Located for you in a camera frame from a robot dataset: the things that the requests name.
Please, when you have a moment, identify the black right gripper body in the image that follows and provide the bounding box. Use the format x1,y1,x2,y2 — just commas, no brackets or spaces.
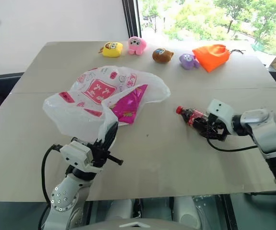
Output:
206,117,228,142

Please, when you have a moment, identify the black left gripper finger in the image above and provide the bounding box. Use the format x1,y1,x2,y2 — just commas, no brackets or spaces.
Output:
102,124,113,150
108,121,119,151

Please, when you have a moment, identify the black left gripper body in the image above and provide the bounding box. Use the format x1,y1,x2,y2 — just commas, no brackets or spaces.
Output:
88,140,124,169

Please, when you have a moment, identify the small cola bottle red cap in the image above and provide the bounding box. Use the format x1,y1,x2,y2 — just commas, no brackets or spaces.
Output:
176,105,211,138

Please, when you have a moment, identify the white red-printed plastic bag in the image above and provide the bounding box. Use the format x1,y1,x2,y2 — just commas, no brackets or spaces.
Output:
43,65,171,142

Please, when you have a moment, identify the magenta snack packet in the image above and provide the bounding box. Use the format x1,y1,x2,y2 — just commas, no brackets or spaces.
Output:
109,84,149,125

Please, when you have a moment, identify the white rounded robot leg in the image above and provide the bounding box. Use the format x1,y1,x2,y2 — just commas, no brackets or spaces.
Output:
105,198,134,220
172,195,206,225

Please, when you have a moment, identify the purple plush toy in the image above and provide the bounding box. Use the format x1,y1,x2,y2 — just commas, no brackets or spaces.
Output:
179,53,200,70

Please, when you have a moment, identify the brown plush toy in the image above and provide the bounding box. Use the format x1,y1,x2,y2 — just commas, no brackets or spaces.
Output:
152,48,174,63

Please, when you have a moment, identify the yellow plush toy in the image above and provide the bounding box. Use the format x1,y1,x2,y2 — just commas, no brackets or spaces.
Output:
98,41,124,58

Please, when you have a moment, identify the pink plush toy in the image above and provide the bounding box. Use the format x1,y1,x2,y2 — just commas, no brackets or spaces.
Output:
127,36,148,56

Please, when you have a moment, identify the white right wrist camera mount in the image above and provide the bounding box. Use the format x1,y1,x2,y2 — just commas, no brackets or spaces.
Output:
206,98,235,136

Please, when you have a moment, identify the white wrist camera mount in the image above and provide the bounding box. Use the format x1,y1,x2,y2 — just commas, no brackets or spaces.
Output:
60,140,94,170
206,98,235,136

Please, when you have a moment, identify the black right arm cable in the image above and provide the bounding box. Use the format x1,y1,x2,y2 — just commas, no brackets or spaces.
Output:
205,137,259,152

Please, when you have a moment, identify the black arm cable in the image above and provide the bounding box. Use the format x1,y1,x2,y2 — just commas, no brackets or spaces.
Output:
37,143,62,230
205,137,259,152

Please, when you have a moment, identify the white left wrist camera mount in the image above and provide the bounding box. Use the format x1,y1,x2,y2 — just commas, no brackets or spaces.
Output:
60,140,94,170

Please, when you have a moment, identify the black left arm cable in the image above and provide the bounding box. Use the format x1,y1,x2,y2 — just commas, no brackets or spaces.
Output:
37,143,62,230

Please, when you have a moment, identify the orange drawstring pouch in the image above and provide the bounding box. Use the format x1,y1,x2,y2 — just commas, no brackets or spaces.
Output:
192,44,246,73

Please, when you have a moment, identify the dark window frame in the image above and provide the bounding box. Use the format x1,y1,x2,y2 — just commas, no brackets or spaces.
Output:
122,0,142,38

